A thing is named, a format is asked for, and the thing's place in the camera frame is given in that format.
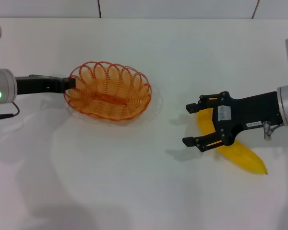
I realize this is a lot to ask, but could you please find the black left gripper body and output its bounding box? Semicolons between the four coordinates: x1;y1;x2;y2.
15;74;65;95

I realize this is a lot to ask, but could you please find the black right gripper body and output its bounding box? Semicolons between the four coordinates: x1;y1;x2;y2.
213;91;283;140

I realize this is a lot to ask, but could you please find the yellow banana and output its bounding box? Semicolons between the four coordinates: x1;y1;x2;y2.
197;97;269;175

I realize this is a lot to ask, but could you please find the orange wire basket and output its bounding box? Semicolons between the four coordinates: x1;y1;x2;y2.
63;61;153;121

